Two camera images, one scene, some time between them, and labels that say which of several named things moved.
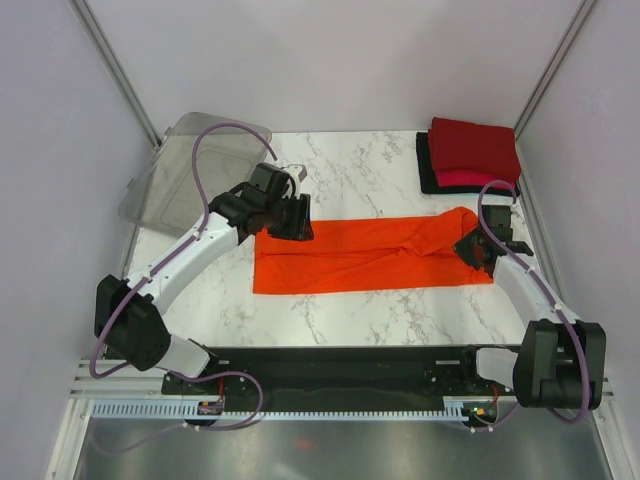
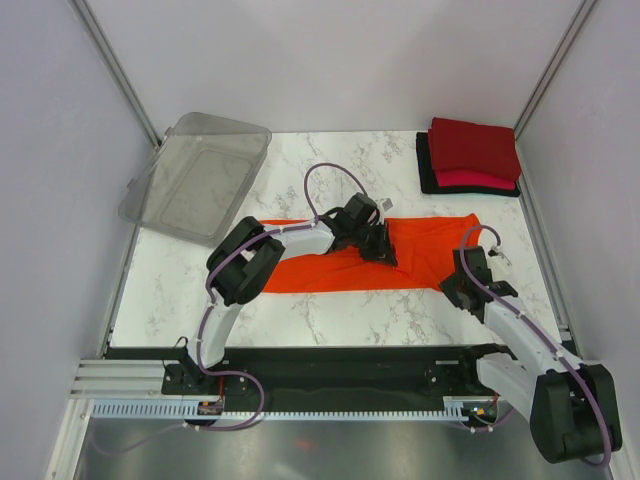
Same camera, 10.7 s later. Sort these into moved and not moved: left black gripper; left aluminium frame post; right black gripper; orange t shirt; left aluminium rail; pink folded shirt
Moved: left black gripper; right black gripper
Not moved: left aluminium frame post; left aluminium rail; pink folded shirt; orange t shirt
